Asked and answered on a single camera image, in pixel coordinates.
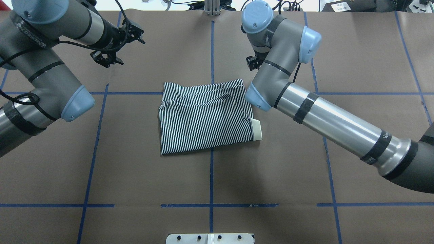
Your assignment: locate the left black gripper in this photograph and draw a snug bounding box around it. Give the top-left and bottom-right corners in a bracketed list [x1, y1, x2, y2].
[103, 19, 146, 51]

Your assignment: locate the blue white striped polo shirt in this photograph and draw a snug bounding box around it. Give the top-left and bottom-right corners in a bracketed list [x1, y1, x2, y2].
[159, 79, 262, 155]

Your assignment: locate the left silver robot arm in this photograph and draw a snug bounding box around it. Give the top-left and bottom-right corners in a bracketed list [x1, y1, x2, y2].
[1, 0, 144, 156]

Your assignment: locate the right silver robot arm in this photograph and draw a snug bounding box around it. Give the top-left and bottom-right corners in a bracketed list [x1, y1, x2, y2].
[241, 0, 434, 194]

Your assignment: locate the black box with label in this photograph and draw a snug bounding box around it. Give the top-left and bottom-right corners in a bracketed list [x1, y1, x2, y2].
[320, 0, 377, 12]

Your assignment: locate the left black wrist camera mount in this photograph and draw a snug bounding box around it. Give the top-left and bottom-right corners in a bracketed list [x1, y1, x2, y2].
[90, 51, 124, 68]

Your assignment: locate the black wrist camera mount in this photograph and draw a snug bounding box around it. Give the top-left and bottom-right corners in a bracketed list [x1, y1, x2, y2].
[245, 55, 264, 71]
[90, 51, 124, 68]

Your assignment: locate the aluminium frame post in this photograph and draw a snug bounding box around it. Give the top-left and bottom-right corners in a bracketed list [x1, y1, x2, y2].
[203, 0, 221, 16]

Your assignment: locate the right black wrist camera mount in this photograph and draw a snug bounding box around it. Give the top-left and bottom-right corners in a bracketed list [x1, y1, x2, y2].
[245, 55, 264, 71]

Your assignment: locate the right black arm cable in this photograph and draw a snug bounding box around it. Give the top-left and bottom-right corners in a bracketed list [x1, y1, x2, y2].
[291, 61, 303, 84]

